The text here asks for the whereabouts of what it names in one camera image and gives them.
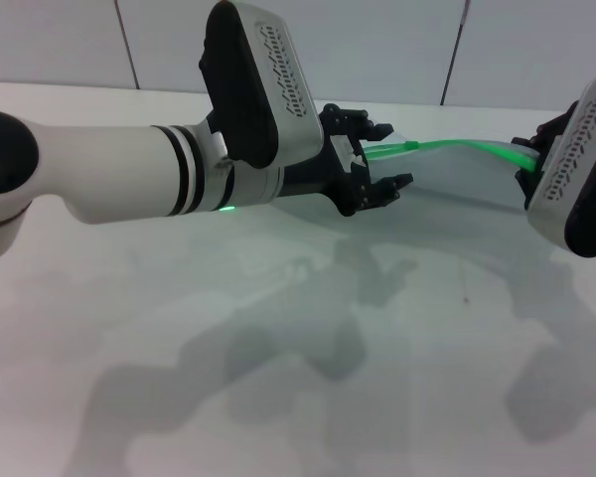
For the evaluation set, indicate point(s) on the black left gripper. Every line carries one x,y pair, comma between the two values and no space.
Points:
338,174

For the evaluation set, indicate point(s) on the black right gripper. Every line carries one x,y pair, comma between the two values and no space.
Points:
553,131

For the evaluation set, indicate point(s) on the green zipper slider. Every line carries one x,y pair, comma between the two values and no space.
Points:
411,144

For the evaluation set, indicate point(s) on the clear green-zip document bag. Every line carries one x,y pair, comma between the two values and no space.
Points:
452,174

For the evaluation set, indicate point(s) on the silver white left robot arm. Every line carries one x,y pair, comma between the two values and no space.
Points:
104,169

